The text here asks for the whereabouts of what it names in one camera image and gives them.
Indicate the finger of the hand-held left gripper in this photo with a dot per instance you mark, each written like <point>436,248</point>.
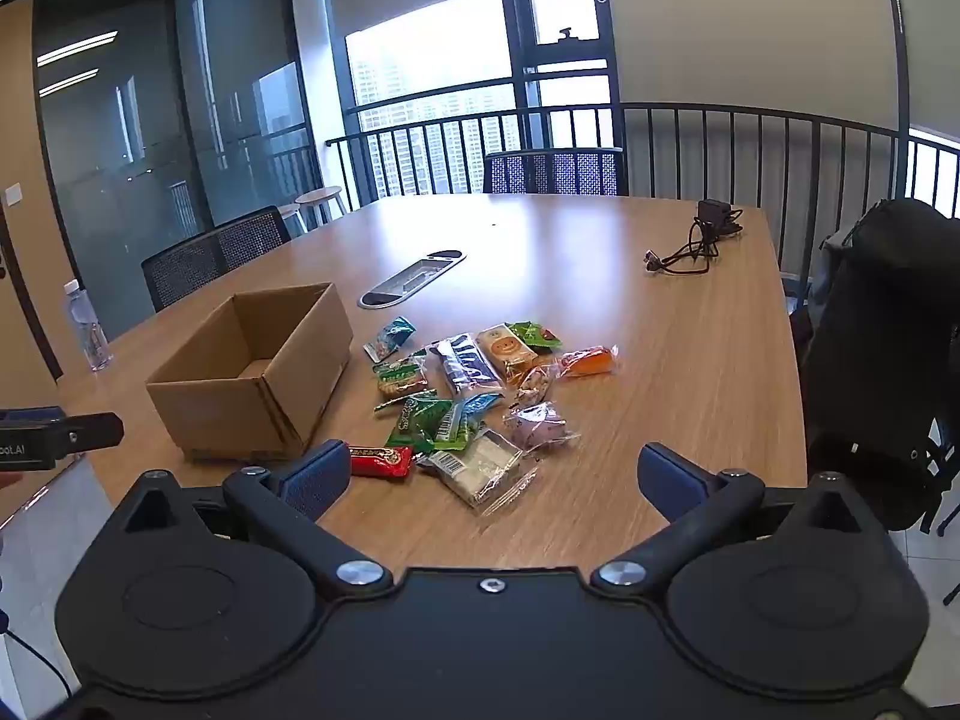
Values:
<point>94,431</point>

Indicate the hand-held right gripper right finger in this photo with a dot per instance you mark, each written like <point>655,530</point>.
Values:
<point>667,480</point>

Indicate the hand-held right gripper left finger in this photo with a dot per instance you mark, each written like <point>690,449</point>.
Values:
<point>319,476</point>

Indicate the cardboard box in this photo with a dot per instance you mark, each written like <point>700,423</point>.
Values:
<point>247,390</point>

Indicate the orange snack packet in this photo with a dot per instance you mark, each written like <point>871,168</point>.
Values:
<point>591,361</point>

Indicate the red snack bar packet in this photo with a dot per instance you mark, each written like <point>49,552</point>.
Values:
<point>382,460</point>

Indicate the clear plastic water bottle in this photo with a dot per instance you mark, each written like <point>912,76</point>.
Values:
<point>86,326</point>

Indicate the large green snack packet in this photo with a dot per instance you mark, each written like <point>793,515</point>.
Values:
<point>418,421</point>

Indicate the thin green strip packet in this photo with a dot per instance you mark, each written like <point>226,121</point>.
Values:
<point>405,399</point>

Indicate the green and red cracker packet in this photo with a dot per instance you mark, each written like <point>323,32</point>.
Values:
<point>401,379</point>

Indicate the clear packet with purple snack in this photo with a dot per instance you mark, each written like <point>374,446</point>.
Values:
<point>536,426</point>

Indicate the teal snack packet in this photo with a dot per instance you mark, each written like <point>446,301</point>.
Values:
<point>390,336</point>

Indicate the clear packet of brown nuts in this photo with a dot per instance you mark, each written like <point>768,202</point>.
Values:
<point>534,384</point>

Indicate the blue and green snack packet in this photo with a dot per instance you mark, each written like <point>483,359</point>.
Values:
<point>471,414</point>

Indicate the blue and white striped packet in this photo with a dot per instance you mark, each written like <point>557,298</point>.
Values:
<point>461,364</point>

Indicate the black mesh office chair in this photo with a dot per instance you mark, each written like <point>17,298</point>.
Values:
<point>555,171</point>
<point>202,251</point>

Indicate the beige biscuit packet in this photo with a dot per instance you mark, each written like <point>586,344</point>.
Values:
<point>501,349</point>

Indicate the black backpack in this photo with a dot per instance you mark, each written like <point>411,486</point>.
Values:
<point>877,330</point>

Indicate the round wooden stool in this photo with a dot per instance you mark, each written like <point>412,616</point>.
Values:
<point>321,199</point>
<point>291,214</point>

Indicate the black power adapter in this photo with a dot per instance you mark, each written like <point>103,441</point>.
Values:
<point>716,214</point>

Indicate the wooden door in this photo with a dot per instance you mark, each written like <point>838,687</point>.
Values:
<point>26,127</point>

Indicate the black metal railing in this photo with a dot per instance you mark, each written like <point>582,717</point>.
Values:
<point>750,114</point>

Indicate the white wall switch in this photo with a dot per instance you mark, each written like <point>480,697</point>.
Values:
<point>13,193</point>

